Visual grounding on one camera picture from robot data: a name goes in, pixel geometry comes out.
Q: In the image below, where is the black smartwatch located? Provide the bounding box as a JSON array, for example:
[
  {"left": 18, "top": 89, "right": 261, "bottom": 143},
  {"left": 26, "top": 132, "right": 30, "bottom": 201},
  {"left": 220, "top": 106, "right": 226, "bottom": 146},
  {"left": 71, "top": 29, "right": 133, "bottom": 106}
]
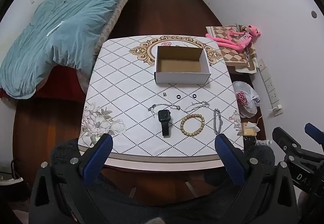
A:
[{"left": 158, "top": 109, "right": 171, "bottom": 137}]

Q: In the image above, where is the silver necklace with pendant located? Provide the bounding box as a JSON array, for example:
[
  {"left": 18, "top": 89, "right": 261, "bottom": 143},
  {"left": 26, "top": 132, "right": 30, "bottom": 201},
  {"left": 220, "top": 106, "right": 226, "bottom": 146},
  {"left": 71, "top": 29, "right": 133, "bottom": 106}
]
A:
[{"left": 147, "top": 103, "right": 182, "bottom": 118}]

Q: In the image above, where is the thick silver chain bracelet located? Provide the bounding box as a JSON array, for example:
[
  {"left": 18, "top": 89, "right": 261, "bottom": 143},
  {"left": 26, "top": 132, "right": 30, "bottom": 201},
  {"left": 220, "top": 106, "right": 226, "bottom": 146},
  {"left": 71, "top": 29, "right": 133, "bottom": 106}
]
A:
[{"left": 213, "top": 108, "right": 224, "bottom": 135}]

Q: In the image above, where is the bed with checkered mattress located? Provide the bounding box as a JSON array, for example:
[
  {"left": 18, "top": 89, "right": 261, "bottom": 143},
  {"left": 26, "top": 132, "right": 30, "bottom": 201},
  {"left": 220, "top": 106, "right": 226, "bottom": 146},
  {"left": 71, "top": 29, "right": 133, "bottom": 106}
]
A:
[{"left": 76, "top": 0, "right": 142, "bottom": 88}]

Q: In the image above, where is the white plastic bag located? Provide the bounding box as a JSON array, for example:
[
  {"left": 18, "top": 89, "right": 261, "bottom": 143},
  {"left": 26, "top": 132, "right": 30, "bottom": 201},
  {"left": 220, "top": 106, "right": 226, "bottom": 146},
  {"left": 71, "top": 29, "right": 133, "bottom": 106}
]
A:
[{"left": 232, "top": 81, "right": 261, "bottom": 118}]

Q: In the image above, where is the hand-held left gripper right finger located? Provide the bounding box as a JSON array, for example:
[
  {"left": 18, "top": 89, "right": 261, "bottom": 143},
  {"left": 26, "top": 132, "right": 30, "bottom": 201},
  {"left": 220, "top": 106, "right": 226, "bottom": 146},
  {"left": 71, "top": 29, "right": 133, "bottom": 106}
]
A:
[{"left": 215, "top": 133, "right": 298, "bottom": 224}]

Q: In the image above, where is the yellow packet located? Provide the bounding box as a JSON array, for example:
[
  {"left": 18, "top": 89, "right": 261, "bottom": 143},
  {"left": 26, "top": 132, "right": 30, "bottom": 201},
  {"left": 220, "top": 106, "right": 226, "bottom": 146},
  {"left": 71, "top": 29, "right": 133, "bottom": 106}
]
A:
[{"left": 241, "top": 123, "right": 261, "bottom": 136}]

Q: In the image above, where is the light blue quilt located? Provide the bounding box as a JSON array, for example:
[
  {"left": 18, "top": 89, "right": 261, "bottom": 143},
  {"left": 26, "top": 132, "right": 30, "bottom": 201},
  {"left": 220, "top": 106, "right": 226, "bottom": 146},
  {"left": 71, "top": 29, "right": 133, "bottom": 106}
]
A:
[{"left": 0, "top": 0, "right": 129, "bottom": 99}]

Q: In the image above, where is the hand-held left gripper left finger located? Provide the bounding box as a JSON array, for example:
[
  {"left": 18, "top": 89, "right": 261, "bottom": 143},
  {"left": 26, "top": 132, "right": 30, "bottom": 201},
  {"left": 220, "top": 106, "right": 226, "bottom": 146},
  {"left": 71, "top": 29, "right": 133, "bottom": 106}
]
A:
[{"left": 28, "top": 133, "right": 113, "bottom": 224}]

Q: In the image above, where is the pink plush toy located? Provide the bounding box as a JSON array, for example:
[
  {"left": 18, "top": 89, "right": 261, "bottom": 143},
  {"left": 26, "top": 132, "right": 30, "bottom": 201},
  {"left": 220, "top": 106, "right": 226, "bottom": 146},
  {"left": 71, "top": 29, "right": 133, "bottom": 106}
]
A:
[{"left": 205, "top": 25, "right": 261, "bottom": 51}]

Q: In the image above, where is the dark fuzzy clothing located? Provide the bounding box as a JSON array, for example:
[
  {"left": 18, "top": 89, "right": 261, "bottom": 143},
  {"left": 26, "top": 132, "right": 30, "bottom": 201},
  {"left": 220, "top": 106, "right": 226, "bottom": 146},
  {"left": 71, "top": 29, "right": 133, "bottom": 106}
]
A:
[{"left": 50, "top": 137, "right": 276, "bottom": 224}]

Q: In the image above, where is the white power strip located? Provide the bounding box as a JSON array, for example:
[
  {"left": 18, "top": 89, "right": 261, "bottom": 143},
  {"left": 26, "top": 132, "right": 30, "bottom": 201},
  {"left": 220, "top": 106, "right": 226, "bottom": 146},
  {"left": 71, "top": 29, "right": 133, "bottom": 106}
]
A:
[{"left": 257, "top": 59, "right": 280, "bottom": 111}]

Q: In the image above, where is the red bed sheet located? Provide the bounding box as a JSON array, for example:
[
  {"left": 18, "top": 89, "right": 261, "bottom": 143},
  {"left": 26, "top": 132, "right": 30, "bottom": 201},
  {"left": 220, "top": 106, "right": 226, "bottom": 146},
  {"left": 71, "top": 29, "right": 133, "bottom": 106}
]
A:
[{"left": 0, "top": 64, "right": 88, "bottom": 99}]

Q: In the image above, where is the white cardboard box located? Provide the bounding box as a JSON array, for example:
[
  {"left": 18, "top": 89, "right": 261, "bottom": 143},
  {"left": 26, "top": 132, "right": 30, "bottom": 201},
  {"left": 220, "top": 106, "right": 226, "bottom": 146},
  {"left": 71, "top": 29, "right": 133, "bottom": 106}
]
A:
[{"left": 154, "top": 46, "right": 211, "bottom": 85}]

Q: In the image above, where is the wooden bead bracelet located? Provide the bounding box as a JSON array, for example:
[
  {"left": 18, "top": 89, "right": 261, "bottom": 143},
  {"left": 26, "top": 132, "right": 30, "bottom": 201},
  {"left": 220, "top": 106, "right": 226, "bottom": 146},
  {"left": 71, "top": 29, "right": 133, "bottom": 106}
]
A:
[{"left": 180, "top": 114, "right": 205, "bottom": 135}]

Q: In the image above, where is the thin silver beaded necklace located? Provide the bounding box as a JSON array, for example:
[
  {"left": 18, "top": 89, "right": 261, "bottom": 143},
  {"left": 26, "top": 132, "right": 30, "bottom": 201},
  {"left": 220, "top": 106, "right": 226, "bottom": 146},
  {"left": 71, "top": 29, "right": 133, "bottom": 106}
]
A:
[{"left": 184, "top": 101, "right": 210, "bottom": 113}]

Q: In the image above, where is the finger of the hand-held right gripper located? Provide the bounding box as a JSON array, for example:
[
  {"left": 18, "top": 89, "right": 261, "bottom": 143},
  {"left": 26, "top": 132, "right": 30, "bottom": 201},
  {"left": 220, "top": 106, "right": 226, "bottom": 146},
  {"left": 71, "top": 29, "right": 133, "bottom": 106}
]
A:
[
  {"left": 304, "top": 123, "right": 324, "bottom": 150},
  {"left": 272, "top": 126, "right": 301, "bottom": 155}
]

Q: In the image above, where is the white charger plug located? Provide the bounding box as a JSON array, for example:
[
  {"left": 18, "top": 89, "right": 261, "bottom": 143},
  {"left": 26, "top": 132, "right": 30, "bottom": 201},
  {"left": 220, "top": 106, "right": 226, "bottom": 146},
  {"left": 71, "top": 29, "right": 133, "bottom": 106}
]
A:
[{"left": 269, "top": 104, "right": 283, "bottom": 116}]

